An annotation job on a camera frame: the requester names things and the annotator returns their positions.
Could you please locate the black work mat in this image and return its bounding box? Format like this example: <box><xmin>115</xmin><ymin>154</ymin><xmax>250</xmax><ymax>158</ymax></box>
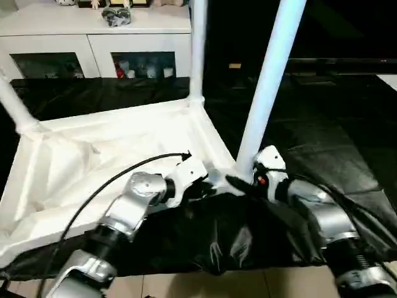
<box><xmin>0</xmin><ymin>74</ymin><xmax>397</xmax><ymax>281</ymax></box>

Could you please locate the white plastic table top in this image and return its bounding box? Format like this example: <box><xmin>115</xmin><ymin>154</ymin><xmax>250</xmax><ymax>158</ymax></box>
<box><xmin>0</xmin><ymin>96</ymin><xmax>250</xmax><ymax>269</ymax></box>

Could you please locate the white cabinet with glass doors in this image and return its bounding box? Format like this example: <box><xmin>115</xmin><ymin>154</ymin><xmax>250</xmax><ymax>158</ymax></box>
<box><xmin>0</xmin><ymin>0</ymin><xmax>193</xmax><ymax>80</ymax></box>

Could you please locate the shiny ornament on cabinet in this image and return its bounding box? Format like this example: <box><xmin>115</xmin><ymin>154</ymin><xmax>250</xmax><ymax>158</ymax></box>
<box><xmin>102</xmin><ymin>7</ymin><xmax>132</xmax><ymax>28</ymax></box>

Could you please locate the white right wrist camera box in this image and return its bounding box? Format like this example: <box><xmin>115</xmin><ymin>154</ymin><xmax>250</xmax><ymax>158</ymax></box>
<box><xmin>253</xmin><ymin>145</ymin><xmax>290</xmax><ymax>203</ymax></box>

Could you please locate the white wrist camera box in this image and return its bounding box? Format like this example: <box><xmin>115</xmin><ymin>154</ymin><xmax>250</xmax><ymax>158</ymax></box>
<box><xmin>164</xmin><ymin>154</ymin><xmax>209</xmax><ymax>209</ymax></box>
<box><xmin>253</xmin><ymin>145</ymin><xmax>290</xmax><ymax>203</ymax></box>

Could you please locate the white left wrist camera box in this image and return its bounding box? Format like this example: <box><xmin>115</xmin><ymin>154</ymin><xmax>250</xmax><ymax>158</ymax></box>
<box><xmin>164</xmin><ymin>154</ymin><xmax>209</xmax><ymax>209</ymax></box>

